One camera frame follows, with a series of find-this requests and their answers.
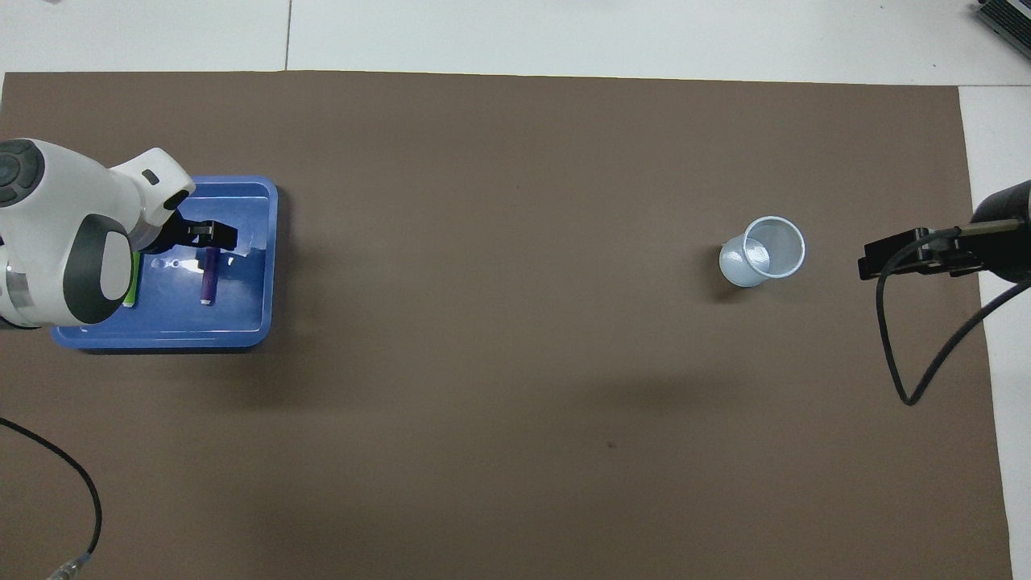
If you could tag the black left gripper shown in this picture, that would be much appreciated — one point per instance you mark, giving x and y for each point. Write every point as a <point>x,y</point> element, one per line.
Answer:
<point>201,234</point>

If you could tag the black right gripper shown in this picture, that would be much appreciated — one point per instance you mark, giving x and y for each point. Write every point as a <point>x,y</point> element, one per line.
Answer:
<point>1007,242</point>

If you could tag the purple marker pen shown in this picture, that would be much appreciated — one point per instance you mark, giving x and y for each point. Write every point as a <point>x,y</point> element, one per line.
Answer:
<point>209,282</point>

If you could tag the green marker pen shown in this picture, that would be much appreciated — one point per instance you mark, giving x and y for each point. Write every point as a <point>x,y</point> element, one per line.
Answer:
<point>131,290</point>

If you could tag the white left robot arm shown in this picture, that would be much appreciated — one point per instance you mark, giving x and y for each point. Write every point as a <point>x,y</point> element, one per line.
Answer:
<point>56,209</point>

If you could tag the blue plastic tray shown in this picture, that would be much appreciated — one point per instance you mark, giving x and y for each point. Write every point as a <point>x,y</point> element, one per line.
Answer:
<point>233,314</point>

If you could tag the translucent plastic cup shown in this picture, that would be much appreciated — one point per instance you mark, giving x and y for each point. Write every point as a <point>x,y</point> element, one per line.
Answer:
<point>737,266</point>

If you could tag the grey ribbed device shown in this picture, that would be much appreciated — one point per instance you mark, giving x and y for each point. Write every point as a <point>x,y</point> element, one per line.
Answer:
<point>1011,14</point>

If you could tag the brown table mat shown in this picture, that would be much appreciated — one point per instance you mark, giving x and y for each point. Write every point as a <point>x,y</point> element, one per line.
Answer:
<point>515,403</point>

